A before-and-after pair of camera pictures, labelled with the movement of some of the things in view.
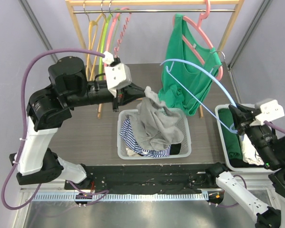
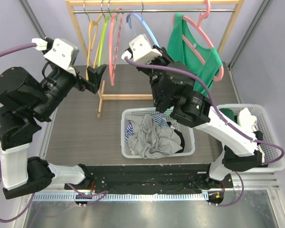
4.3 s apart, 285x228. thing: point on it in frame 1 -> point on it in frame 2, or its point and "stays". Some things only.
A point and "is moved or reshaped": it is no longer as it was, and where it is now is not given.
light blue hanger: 190,90 is moved or reshaped
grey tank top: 155,125 is moved or reshaped
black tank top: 175,148 -> 182,143
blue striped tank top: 126,134 -> 159,118
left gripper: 129,93 -> 95,75
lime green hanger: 106,22 stays
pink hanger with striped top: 110,31 -> 115,24
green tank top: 189,67 stays
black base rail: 146,177 stays
